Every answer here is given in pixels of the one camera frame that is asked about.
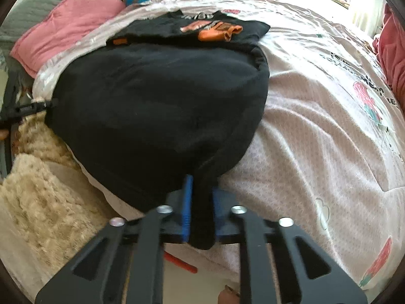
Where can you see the pink quilted pillow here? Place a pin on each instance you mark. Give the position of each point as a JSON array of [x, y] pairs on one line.
[[69, 22]]

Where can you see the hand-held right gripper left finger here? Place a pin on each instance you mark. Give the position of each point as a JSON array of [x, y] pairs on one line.
[[187, 202]]

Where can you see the person's left hand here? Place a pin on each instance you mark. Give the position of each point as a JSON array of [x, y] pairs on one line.
[[3, 134]]

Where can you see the pink blanket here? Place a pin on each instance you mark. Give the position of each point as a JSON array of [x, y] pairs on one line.
[[392, 47]]

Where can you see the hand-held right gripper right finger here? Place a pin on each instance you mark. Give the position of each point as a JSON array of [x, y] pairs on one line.
[[217, 215]]

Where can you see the cream fluffy blanket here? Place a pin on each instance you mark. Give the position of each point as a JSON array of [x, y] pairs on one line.
[[47, 202]]

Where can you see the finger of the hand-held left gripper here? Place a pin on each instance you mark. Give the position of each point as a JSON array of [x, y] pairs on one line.
[[41, 105]]

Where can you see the black sweater with orange cuffs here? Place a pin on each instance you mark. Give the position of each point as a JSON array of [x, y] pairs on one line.
[[158, 101]]

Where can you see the red object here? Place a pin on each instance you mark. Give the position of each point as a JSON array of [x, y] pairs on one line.
[[182, 262]]

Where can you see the grey quilted headboard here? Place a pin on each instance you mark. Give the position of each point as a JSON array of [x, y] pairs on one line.
[[28, 9]]

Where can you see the printed pale bed cover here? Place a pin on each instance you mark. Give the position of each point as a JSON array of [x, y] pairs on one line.
[[316, 133]]

